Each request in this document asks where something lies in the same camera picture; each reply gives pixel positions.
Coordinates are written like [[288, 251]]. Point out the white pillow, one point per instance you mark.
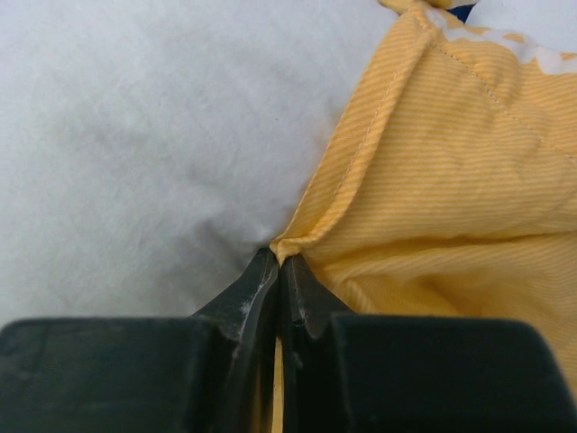
[[149, 148]]

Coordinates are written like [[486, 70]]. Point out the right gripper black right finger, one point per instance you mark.
[[349, 372]]

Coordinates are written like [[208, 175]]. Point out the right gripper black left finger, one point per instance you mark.
[[210, 372]]

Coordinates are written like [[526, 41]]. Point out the blue yellow Mickey pillowcase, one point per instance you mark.
[[448, 189]]

